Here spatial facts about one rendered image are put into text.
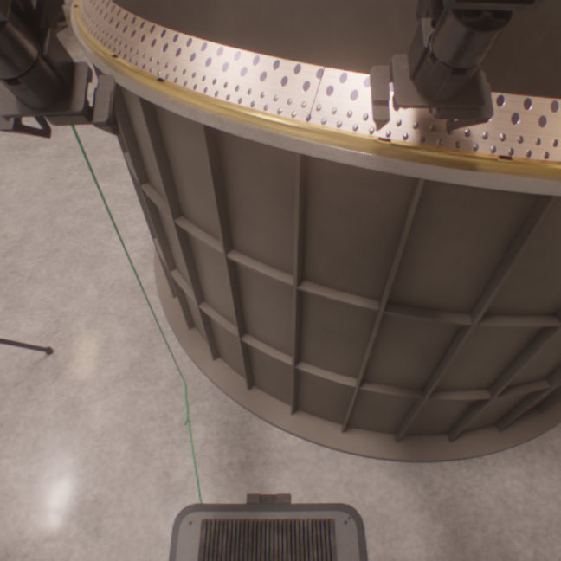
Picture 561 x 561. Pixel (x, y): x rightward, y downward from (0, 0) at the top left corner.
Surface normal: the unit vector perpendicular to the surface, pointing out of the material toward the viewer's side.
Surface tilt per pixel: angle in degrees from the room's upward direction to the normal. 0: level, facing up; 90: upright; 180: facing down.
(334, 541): 0
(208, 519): 0
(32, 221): 0
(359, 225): 90
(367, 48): 62
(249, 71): 43
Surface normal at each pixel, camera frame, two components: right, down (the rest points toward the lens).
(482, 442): -0.01, -0.64
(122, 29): -0.54, -0.13
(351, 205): -0.34, 0.73
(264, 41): -0.47, 0.29
